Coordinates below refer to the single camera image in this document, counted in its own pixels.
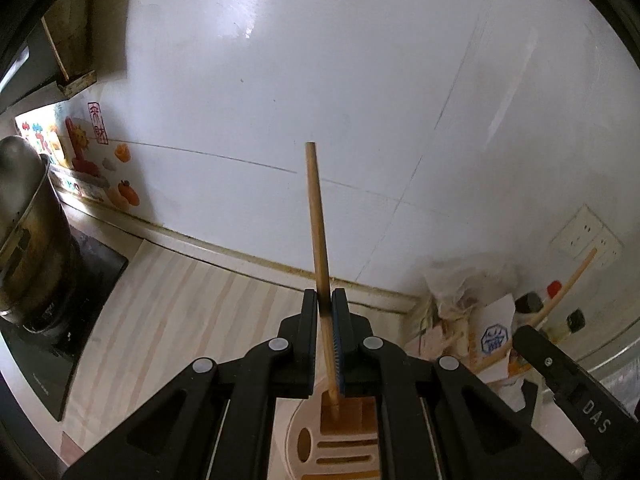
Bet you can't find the black cap bottle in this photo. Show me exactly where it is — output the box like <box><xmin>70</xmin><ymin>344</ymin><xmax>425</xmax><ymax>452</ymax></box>
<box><xmin>514</xmin><ymin>292</ymin><xmax>544</xmax><ymax>332</ymax></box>
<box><xmin>559</xmin><ymin>309</ymin><xmax>587</xmax><ymax>337</ymax></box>

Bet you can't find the black gas stove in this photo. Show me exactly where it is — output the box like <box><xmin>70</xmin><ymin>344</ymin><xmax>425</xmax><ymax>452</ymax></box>
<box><xmin>0</xmin><ymin>225</ymin><xmax>130</xmax><ymax>422</ymax></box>

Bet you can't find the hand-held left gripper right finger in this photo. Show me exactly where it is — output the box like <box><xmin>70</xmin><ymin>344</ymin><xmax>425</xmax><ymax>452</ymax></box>
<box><xmin>332</xmin><ymin>288</ymin><xmax>584</xmax><ymax>480</ymax></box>

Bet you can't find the wooden chopstick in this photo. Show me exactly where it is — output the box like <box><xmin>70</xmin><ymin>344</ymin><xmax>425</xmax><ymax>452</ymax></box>
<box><xmin>305</xmin><ymin>141</ymin><xmax>341</xmax><ymax>424</ymax></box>
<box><xmin>472</xmin><ymin>247</ymin><xmax>599</xmax><ymax>375</ymax></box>

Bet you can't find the beige plastic utensil holder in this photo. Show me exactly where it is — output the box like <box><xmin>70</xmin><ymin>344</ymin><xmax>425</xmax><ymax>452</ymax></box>
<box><xmin>272</xmin><ymin>374</ymin><xmax>385</xmax><ymax>480</ymax></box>

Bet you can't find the white paper box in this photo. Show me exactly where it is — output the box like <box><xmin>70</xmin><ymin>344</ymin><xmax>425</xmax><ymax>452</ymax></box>
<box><xmin>469</xmin><ymin>293</ymin><xmax>517</xmax><ymax>362</ymax></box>

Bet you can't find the black range hood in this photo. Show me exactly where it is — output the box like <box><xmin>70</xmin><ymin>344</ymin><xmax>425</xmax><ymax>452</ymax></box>
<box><xmin>0</xmin><ymin>42</ymin><xmax>60</xmax><ymax>117</ymax></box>

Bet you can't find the orange food packet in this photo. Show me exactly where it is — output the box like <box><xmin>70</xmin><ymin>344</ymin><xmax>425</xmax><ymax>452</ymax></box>
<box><xmin>404</xmin><ymin>317</ymin><xmax>473</xmax><ymax>362</ymax></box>

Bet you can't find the white wall socket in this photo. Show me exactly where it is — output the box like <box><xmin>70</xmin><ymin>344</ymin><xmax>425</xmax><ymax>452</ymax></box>
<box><xmin>552</xmin><ymin>203</ymin><xmax>625</xmax><ymax>269</ymax></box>

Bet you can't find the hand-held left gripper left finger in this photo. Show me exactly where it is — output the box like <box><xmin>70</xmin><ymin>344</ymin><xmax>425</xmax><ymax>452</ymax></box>
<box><xmin>62</xmin><ymin>288</ymin><xmax>320</xmax><ymax>480</ymax></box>

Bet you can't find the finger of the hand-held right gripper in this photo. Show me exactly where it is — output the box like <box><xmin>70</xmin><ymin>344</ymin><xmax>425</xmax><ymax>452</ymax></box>
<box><xmin>512</xmin><ymin>325</ymin><xmax>581</xmax><ymax>390</ymax></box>

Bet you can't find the colourful wall sticker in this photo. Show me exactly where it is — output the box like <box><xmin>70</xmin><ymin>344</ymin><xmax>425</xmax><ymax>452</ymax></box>
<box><xmin>15</xmin><ymin>100</ymin><xmax>145</xmax><ymax>209</ymax></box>

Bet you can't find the steel cooking pot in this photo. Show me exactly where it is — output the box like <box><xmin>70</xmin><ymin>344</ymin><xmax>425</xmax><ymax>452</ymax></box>
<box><xmin>0</xmin><ymin>135</ymin><xmax>81</xmax><ymax>332</ymax></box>

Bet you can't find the clear plastic bag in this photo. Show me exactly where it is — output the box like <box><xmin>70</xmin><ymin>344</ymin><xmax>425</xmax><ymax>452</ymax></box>
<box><xmin>419</xmin><ymin>254</ymin><xmax>522</xmax><ymax>322</ymax></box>

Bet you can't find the wooden wall cabinet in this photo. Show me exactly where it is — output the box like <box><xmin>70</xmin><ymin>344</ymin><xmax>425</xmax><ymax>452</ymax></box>
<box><xmin>40</xmin><ymin>0</ymin><xmax>99</xmax><ymax>99</ymax></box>

